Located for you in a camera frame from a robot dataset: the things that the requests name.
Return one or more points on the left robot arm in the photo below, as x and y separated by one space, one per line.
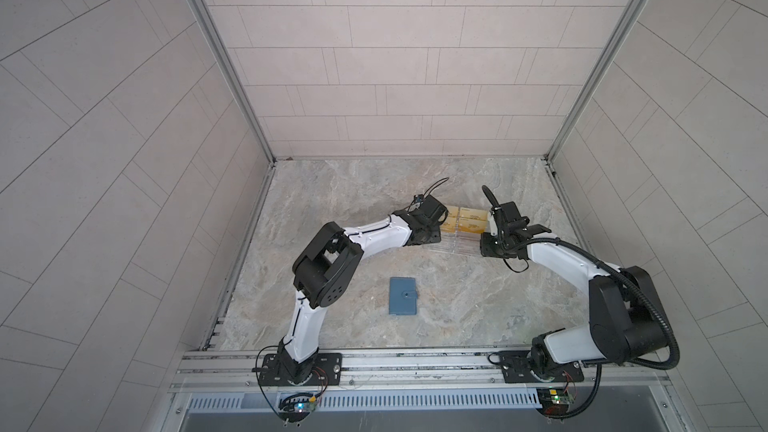
325 268

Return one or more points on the clear acrylic card stand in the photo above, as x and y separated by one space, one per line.
458 243

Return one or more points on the gold cards stack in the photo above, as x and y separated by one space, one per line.
450 224
472 221

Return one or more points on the green circuit board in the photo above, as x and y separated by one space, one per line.
554 401
296 407

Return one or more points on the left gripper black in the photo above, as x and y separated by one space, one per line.
435 233

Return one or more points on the left green circuit board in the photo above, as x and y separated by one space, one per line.
296 407

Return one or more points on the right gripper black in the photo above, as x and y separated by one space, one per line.
484 249

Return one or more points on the gold cards left stack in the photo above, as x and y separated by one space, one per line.
450 224

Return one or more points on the right green circuit board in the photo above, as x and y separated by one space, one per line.
554 401

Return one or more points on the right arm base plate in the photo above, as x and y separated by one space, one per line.
520 366

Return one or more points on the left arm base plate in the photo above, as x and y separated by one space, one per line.
321 369

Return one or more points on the aluminium mounting rail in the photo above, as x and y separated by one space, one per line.
450 368

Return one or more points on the gold cards right stack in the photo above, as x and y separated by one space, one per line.
472 221

